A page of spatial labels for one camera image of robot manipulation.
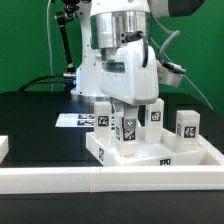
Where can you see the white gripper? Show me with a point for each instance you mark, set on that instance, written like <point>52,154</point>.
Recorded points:
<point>125,79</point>

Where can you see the white square table top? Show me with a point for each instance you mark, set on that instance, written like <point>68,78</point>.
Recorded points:
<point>160,154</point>

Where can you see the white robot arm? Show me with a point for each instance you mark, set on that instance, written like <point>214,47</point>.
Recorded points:
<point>115,23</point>

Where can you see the marker sheet with tags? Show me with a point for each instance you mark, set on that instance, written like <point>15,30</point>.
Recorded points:
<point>75,120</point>

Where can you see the white U-shaped fence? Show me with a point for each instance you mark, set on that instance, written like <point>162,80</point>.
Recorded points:
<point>209,176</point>

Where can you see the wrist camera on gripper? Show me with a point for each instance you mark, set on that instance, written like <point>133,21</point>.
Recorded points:
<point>170,74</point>

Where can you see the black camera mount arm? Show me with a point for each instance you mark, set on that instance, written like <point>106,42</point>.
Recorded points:
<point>62,18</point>

